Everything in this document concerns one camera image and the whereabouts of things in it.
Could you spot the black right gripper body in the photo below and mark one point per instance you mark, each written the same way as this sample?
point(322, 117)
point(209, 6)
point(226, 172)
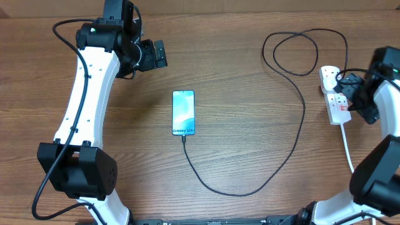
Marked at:
point(362, 101)

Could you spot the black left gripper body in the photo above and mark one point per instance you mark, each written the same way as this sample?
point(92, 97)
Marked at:
point(147, 55)

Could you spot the teal Galaxy smartphone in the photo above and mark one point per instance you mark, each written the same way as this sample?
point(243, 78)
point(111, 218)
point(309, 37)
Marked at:
point(183, 113)

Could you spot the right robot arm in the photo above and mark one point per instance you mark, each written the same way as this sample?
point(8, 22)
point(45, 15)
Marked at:
point(373, 190)

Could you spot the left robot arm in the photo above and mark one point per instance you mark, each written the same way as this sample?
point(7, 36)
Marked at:
point(107, 48)

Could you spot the white charger plug adapter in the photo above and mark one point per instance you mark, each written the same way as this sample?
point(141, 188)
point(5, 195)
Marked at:
point(328, 84)

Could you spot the white power strip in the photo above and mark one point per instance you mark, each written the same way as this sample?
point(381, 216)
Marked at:
point(336, 104)

